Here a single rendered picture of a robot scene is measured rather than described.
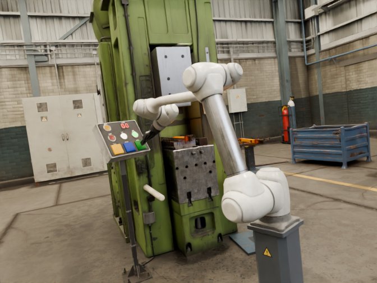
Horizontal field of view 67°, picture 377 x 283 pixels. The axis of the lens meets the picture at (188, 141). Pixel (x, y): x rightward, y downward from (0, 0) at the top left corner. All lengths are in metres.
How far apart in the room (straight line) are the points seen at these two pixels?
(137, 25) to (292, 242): 2.00
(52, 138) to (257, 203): 6.70
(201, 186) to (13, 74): 6.74
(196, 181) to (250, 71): 8.03
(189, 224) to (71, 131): 5.47
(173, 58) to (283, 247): 1.68
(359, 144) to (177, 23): 4.25
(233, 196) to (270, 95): 9.43
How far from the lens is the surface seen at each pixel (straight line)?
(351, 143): 5.78
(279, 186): 1.39
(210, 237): 2.63
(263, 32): 11.00
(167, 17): 2.72
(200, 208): 2.51
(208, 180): 2.49
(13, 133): 8.34
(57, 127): 7.59
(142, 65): 2.53
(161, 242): 2.68
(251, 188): 1.25
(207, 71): 1.33
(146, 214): 2.51
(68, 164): 7.62
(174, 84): 2.43
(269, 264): 1.53
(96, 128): 2.09
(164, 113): 1.83
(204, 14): 2.87
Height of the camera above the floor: 1.16
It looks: 4 degrees down
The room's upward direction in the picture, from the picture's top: 7 degrees counter-clockwise
